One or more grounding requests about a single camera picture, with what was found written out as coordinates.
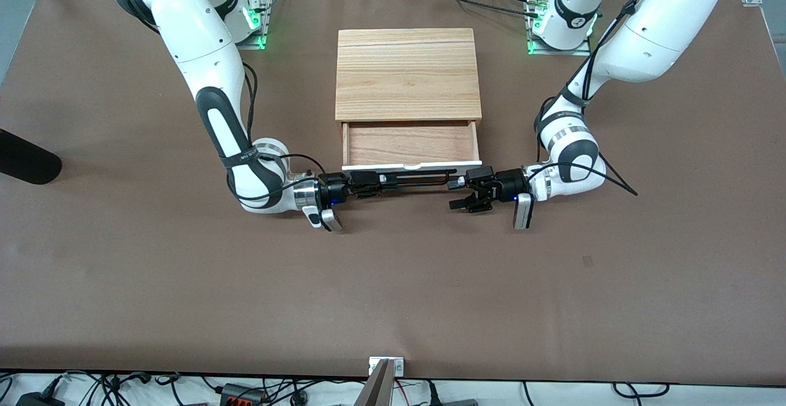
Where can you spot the small metal bracket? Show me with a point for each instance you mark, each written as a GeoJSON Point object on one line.
{"type": "Point", "coordinates": [399, 366]}

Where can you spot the black orange connector block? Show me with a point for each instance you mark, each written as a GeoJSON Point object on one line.
{"type": "Point", "coordinates": [245, 397]}

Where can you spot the brown table cover sheet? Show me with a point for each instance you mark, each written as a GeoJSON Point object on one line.
{"type": "Point", "coordinates": [393, 289]}

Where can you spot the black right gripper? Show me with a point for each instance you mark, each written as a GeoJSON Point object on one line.
{"type": "Point", "coordinates": [332, 187]}

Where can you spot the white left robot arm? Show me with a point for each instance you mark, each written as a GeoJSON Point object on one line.
{"type": "Point", "coordinates": [651, 31]}

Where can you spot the aluminium arm base plate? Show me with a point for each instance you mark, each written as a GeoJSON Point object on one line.
{"type": "Point", "coordinates": [265, 7]}
{"type": "Point", "coordinates": [583, 51]}

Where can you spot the white-front wooden drawer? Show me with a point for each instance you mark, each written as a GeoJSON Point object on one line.
{"type": "Point", "coordinates": [411, 145]}

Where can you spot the brown camera mount post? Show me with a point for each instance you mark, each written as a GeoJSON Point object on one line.
{"type": "Point", "coordinates": [377, 390]}

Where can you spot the black rounded cylinder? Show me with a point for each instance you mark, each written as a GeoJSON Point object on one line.
{"type": "Point", "coordinates": [24, 160]}

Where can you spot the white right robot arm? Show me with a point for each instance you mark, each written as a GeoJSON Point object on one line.
{"type": "Point", "coordinates": [202, 43]}

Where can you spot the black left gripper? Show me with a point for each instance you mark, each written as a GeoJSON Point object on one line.
{"type": "Point", "coordinates": [507, 185]}

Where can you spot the light wooden drawer cabinet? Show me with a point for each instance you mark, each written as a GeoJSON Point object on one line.
{"type": "Point", "coordinates": [405, 74]}

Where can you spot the black power adapter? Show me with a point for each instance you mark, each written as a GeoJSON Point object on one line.
{"type": "Point", "coordinates": [37, 400]}

